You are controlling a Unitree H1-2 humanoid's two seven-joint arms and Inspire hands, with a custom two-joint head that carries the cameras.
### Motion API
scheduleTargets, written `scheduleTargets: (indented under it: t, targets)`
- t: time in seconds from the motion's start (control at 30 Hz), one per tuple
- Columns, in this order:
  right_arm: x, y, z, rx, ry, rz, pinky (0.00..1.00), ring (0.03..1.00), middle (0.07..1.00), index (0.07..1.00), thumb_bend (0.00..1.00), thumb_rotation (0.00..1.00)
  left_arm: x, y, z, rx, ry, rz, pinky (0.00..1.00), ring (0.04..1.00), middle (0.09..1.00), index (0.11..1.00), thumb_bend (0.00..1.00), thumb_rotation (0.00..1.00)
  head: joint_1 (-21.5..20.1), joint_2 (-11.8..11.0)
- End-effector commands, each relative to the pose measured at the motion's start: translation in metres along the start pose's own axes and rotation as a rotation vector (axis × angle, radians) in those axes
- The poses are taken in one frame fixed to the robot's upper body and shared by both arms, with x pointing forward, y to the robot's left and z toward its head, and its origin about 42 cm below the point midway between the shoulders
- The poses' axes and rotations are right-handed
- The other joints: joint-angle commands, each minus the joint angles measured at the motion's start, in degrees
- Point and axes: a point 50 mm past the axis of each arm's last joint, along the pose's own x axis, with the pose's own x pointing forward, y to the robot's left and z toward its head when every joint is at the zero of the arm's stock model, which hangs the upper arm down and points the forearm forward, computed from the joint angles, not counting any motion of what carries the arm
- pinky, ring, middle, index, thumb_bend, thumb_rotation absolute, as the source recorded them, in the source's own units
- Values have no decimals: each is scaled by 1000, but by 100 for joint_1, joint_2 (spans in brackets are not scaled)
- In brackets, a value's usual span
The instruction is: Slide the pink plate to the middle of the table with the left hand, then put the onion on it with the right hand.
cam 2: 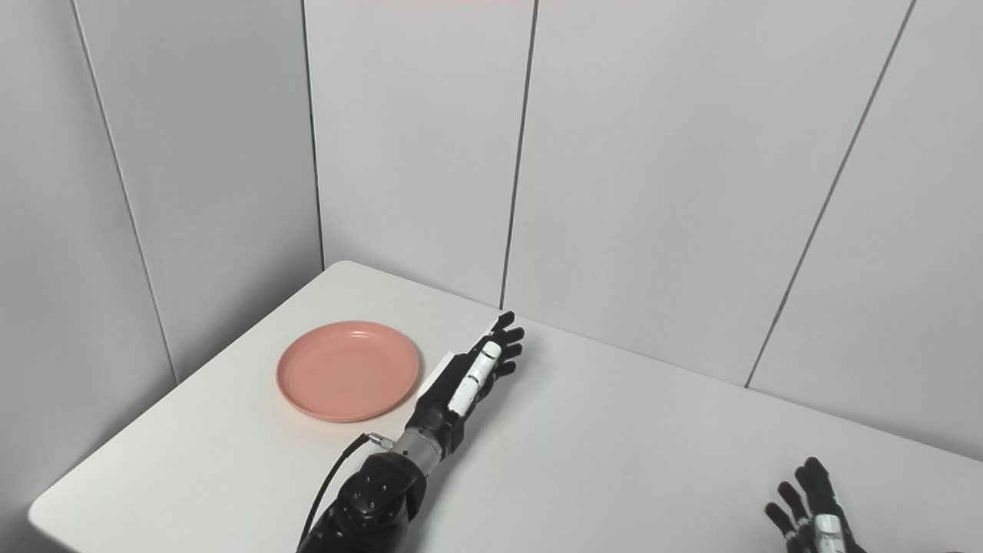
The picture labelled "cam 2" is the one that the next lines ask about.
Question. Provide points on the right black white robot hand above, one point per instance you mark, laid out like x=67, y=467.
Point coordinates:
x=815, y=516

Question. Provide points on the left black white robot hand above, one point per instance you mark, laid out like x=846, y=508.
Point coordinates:
x=459, y=388

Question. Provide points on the pink round plate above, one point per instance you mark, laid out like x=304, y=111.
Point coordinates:
x=348, y=371

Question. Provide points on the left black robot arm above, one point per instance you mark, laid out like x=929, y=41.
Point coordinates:
x=376, y=499

